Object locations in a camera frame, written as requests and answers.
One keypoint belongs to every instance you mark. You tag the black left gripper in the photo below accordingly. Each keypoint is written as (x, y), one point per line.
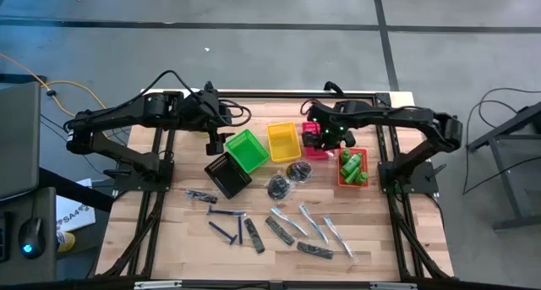
(207, 110)

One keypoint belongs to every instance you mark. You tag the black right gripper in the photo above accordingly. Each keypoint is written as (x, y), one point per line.
(331, 121)

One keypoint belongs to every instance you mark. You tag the green travel shampoo bottle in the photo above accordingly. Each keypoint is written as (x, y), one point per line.
(352, 176)
(353, 163)
(345, 155)
(362, 178)

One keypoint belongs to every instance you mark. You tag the black bagged hair net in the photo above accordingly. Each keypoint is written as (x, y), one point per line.
(279, 186)
(299, 171)

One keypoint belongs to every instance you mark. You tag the blue disposable razor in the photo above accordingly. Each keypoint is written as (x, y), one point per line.
(239, 230)
(222, 232)
(226, 212)

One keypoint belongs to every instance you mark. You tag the blue toothbrush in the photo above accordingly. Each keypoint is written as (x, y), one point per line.
(289, 220)
(313, 223)

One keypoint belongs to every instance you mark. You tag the black comb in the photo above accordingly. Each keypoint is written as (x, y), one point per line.
(315, 250)
(200, 195)
(279, 230)
(254, 235)

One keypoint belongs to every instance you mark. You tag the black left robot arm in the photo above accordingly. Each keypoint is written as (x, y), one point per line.
(122, 112)

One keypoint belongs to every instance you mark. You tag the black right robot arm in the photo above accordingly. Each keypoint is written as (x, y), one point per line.
(401, 114)

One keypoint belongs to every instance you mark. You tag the red plastic basket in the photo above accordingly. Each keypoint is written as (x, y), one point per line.
(315, 154)

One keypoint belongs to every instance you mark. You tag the green plastic basket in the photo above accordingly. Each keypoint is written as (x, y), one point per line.
(247, 151)

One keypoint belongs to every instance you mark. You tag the black plastic basket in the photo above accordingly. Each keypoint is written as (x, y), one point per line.
(230, 178)

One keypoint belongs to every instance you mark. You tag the orange plastic basket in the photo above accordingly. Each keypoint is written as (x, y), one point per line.
(340, 180)

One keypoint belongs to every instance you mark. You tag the yellow plastic basket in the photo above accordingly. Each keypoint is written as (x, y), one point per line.
(284, 142)

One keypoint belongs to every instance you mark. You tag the black desk bar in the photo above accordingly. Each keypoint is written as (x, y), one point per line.
(76, 189)

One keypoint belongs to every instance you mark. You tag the white printed box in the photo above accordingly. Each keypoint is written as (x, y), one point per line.
(74, 214)

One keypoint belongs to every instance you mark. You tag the yellow and white canister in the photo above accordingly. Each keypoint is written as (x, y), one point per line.
(67, 242)

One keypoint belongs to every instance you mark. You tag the grey monitor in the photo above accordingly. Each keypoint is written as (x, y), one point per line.
(19, 142)

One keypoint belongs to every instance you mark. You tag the black computer mouse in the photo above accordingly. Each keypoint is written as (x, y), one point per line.
(31, 239)

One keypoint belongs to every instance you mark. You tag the dark grey desk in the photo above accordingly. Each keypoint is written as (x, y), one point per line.
(42, 264)

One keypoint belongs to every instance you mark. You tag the black keyboard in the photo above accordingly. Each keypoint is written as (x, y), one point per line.
(4, 239)

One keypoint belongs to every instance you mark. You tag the black aluminium table frame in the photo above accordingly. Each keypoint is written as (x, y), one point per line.
(270, 96)

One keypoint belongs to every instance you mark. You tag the silver aluminium bracket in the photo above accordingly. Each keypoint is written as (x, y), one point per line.
(393, 286)
(158, 285)

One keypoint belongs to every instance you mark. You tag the black desk frame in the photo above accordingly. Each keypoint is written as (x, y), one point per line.
(517, 176)

